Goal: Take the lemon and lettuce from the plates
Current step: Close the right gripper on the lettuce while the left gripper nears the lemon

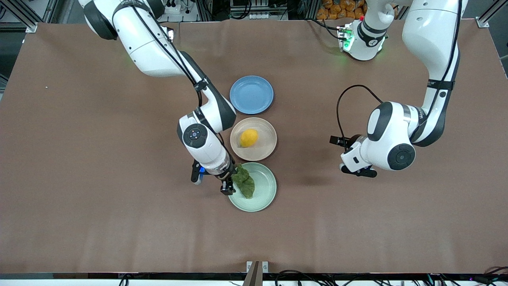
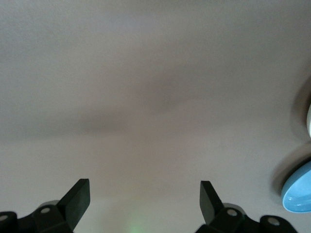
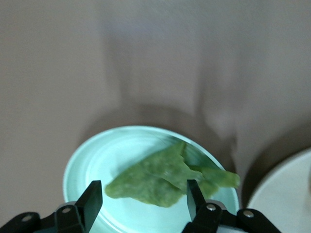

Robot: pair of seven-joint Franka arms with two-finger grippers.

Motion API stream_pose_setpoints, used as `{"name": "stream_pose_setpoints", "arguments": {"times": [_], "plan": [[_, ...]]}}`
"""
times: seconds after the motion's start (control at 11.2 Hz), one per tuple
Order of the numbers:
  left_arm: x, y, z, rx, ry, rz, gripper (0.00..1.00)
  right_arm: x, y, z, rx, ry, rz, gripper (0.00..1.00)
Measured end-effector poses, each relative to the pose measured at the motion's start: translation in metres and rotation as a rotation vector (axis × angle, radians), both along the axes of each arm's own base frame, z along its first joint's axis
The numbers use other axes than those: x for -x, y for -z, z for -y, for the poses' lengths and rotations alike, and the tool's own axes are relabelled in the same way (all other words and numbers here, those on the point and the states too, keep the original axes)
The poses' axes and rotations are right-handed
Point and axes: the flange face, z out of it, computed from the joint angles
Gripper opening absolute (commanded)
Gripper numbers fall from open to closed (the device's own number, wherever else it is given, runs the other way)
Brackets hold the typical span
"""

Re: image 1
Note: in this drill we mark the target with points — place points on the white power strip with plugs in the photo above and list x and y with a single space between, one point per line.
174 7

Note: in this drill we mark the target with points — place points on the bag of orange items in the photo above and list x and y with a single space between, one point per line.
341 10

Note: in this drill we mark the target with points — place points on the small white power strip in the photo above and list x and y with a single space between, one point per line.
258 16

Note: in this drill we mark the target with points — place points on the beige plate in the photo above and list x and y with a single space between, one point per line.
266 147

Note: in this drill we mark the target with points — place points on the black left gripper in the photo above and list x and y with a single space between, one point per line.
351 141

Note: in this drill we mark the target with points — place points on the blue plate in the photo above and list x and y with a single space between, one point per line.
254 94

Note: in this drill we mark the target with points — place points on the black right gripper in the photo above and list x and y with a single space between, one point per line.
226 182

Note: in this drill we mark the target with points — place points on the brown table cover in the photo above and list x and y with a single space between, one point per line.
119 218

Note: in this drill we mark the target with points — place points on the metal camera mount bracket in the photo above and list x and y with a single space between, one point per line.
257 278

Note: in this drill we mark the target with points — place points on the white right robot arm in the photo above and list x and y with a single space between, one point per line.
151 51

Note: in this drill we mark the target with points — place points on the yellow lemon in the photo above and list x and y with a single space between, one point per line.
249 138

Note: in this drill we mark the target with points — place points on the pale green plate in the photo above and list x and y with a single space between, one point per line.
264 190

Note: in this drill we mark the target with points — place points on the green lettuce leaf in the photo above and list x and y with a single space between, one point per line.
246 184

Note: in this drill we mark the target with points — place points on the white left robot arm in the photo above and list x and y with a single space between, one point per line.
432 35

